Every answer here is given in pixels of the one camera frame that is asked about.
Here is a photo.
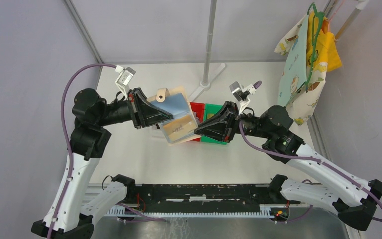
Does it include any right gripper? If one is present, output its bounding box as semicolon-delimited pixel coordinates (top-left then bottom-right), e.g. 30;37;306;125
194;101;272;142

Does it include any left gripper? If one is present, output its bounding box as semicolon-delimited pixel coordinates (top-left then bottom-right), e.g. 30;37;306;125
97;86;174;128

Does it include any beige card holder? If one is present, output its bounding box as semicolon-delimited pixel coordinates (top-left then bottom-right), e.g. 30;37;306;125
147;86;194;128

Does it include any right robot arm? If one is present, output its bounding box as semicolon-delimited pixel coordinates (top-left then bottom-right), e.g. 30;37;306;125
195;101;382;231

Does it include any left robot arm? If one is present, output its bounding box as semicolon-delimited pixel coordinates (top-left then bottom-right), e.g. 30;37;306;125
31;88;173;239

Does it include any green plastic bin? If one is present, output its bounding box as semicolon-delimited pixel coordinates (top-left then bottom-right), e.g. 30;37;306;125
200;103;227;145

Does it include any red plastic bin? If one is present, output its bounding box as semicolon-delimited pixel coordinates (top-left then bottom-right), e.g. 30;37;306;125
190;102;205;124

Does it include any white pole stand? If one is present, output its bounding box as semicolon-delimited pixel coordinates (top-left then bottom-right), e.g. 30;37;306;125
188;0;226;102

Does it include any hanging patterned cloth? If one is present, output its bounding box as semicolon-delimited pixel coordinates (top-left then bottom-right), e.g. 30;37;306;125
274;15;325;125

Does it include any yellow hanging garment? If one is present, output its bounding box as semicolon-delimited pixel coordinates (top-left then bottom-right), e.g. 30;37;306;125
306;12;342;71

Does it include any green clothes hanger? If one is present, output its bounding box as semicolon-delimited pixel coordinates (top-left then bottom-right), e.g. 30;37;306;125
304;3;329;92

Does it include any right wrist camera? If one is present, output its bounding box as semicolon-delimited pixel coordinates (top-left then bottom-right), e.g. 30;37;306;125
229;81;257;114

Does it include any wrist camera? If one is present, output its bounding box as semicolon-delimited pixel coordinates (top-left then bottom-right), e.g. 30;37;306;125
115;65;136;97
229;81;257;114

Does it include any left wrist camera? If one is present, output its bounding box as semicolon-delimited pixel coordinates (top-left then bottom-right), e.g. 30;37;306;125
115;65;136;97

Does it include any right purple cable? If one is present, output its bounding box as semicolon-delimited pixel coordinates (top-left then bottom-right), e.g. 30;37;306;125
238;80;382;224

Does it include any purple cable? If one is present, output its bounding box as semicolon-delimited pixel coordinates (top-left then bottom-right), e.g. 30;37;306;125
46;63;167;239
238;80;382;224

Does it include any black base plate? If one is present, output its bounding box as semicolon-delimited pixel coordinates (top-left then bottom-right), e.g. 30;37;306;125
121;184;289;213

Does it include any white cable duct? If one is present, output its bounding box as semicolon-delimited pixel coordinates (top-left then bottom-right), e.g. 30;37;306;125
105;206;273;219

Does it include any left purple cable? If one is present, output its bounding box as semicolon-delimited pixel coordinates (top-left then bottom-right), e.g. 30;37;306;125
46;63;167;239

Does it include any white hanger rail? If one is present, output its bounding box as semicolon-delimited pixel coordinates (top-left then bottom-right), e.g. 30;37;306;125
335;0;370;41

